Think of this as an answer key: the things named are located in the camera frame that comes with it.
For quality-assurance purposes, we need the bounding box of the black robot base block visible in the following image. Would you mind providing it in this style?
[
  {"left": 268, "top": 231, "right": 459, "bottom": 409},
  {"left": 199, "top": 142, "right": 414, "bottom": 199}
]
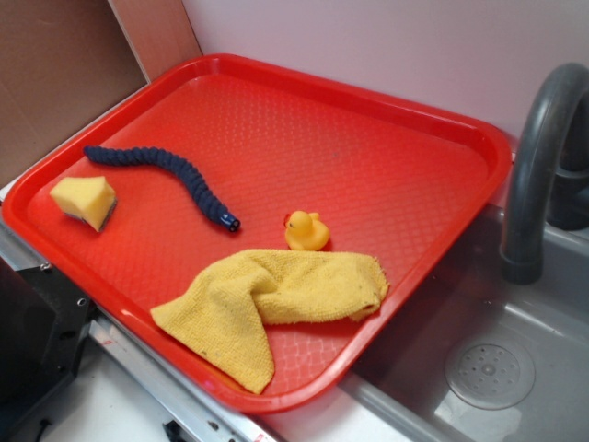
[{"left": 1, "top": 262, "right": 95, "bottom": 441}]

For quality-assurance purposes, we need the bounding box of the yellow rubber duck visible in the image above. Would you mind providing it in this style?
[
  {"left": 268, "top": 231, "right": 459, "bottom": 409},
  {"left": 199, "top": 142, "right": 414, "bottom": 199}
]
[{"left": 284, "top": 211, "right": 330, "bottom": 251}]

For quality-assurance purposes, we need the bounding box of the yellow microfiber cloth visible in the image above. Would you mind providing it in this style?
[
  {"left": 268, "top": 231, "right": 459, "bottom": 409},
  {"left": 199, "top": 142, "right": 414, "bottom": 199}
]
[{"left": 151, "top": 250, "right": 389, "bottom": 394}]

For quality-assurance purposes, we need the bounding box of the red plastic tray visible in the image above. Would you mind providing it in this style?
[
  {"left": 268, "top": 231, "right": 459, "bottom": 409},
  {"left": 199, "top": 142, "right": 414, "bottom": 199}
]
[{"left": 2, "top": 54, "right": 512, "bottom": 414}]

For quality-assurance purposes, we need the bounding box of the yellow sponge block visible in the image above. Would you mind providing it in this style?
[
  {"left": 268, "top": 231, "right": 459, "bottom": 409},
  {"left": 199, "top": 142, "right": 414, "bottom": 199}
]
[{"left": 50, "top": 176, "right": 118, "bottom": 232}]

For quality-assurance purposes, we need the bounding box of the grey plastic sink basin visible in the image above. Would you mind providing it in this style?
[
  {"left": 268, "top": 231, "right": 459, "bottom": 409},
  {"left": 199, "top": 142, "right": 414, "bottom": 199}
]
[{"left": 341, "top": 206, "right": 588, "bottom": 441}]

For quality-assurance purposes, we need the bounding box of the grey toy faucet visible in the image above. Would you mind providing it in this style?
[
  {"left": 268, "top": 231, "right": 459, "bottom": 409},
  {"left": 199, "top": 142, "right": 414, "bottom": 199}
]
[{"left": 500, "top": 63, "right": 588, "bottom": 285}]

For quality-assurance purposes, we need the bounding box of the brown cardboard panel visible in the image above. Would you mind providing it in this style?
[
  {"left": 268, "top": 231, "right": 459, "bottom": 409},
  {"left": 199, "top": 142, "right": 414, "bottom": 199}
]
[{"left": 1, "top": 1, "right": 202, "bottom": 185}]

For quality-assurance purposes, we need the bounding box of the dark blue braided rope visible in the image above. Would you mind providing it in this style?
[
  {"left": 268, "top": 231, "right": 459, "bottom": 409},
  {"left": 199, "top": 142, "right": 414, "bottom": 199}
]
[{"left": 83, "top": 145, "right": 244, "bottom": 235}]

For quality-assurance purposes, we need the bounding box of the silver metal rail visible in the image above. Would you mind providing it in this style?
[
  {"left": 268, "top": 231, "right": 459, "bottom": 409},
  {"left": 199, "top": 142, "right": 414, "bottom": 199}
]
[{"left": 0, "top": 220, "right": 277, "bottom": 442}]

